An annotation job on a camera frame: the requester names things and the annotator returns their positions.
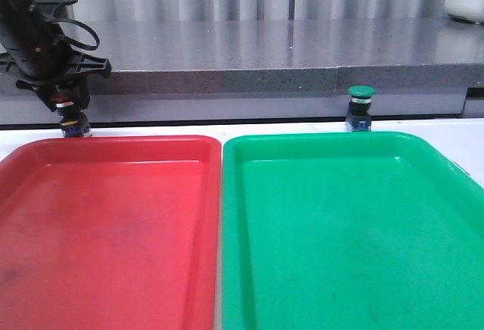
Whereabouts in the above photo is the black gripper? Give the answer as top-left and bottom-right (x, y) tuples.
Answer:
(1, 0), (111, 112)

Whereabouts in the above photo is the red mushroom push button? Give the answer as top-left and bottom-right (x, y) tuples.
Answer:
(51, 93), (92, 138)

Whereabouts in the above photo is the green mushroom push button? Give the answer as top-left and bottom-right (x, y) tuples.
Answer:
(345, 86), (376, 132)

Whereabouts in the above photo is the red plastic tray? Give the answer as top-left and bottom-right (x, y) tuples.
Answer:
(1, 135), (221, 329)

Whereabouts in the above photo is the grey stone counter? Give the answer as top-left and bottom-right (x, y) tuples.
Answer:
(86, 18), (483, 127)

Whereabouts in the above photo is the green plastic tray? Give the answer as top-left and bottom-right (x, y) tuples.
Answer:
(222, 132), (483, 329)

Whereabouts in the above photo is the black cable loop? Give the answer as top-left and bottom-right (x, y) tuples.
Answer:
(56, 18), (101, 54)

